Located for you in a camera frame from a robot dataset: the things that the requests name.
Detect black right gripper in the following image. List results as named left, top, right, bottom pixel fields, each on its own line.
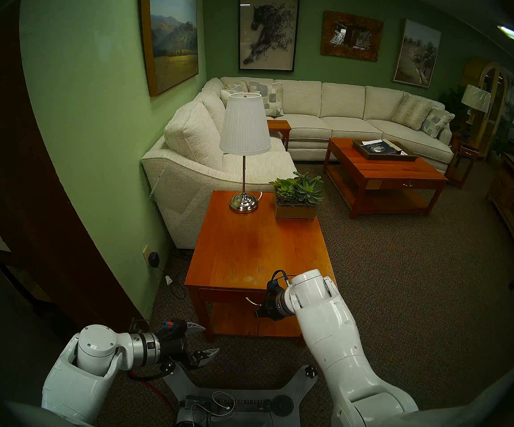
left=255, top=294, right=284, bottom=321

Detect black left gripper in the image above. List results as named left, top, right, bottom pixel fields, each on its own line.
left=158, top=322, right=220, bottom=373

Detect orange wooden drawer side table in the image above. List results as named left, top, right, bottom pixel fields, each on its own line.
left=184, top=190, right=338, bottom=342

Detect black power strip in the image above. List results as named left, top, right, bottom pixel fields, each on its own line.
left=185, top=396, right=273, bottom=414

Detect grey robot mobile base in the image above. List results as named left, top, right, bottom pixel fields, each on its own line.
left=163, top=364, right=318, bottom=427

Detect succulent plants in wooden planter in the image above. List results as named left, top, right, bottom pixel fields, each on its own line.
left=269, top=172, right=324, bottom=220

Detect orange wooden coffee table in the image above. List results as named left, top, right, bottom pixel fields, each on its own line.
left=324, top=137, right=449, bottom=220

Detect small wooden end table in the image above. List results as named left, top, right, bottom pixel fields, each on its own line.
left=267, top=119, right=292, bottom=152

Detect cream sectional sofa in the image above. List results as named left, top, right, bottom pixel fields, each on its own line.
left=140, top=77, right=455, bottom=250

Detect white shade chrome table lamp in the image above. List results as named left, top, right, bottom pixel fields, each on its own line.
left=219, top=93, right=272, bottom=214

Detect dark wooden serving tray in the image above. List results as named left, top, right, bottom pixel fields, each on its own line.
left=353, top=139, right=418, bottom=161

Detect dark cover book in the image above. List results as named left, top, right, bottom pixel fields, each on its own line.
left=361, top=140, right=403, bottom=156

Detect dark brown wooden door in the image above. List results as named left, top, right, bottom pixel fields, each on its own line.
left=0, top=0, right=151, bottom=338

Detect grey patchwork throw pillow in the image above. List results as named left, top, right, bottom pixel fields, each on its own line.
left=420, top=107, right=455, bottom=139
left=249, top=81, right=284, bottom=118

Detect small dark wooden side table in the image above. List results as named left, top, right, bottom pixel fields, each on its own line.
left=445, top=139, right=480, bottom=189

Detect tall dark green plant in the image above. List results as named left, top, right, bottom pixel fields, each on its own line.
left=438, top=86, right=470, bottom=131

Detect black framed horse artwork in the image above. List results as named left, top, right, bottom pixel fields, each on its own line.
left=238, top=0, right=300, bottom=72

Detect rustic wood framed mirror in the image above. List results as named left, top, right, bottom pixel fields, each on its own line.
left=320, top=10, right=384, bottom=62

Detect framed mountain landscape painting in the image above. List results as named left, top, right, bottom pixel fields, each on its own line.
left=140, top=0, right=200, bottom=97

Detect framed tree landscape painting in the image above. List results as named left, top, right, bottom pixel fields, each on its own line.
left=392, top=19, right=442, bottom=89

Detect plastic wrapped shade lamp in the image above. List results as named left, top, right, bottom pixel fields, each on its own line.
left=461, top=84, right=492, bottom=125

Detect arched light wood cabinet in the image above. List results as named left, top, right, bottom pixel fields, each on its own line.
left=464, top=61, right=513, bottom=160

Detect thin white wire loop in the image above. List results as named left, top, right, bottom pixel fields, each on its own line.
left=210, top=391, right=236, bottom=419

